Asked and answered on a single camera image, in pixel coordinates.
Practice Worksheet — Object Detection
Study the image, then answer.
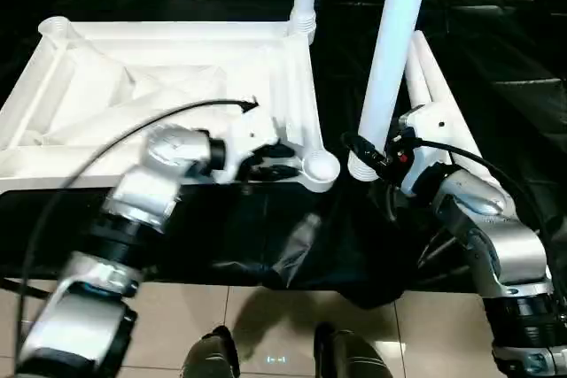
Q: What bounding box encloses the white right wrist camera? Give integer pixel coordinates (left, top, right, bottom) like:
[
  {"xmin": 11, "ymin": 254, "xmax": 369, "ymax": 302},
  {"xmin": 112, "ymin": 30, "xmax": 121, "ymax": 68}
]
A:
[{"xmin": 396, "ymin": 103, "xmax": 462, "ymax": 196}]

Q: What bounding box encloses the black mat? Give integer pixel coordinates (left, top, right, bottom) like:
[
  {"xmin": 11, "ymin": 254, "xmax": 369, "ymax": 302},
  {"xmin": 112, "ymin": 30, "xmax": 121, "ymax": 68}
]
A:
[{"xmin": 0, "ymin": 0, "xmax": 567, "ymax": 309}]

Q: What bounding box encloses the white plastic table top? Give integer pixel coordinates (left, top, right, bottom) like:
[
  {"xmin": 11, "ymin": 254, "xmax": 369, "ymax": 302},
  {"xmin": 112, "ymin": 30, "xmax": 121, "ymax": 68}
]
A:
[{"xmin": 0, "ymin": 16, "xmax": 342, "ymax": 194}]

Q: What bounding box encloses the black slanted stand leg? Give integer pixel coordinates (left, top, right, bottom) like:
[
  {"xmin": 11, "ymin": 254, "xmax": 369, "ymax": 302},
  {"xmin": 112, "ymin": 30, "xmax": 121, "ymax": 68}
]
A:
[{"xmin": 0, "ymin": 277, "xmax": 50, "ymax": 298}]

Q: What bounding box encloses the black left robot foot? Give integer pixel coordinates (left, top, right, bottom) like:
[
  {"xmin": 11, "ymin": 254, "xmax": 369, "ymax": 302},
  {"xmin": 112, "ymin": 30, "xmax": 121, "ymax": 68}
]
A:
[{"xmin": 183, "ymin": 324, "xmax": 243, "ymax": 378}]

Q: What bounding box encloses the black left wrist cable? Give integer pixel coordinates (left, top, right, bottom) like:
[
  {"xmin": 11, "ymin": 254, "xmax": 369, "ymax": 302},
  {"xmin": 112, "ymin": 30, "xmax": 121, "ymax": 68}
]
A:
[{"xmin": 17, "ymin": 96, "xmax": 260, "ymax": 352}]

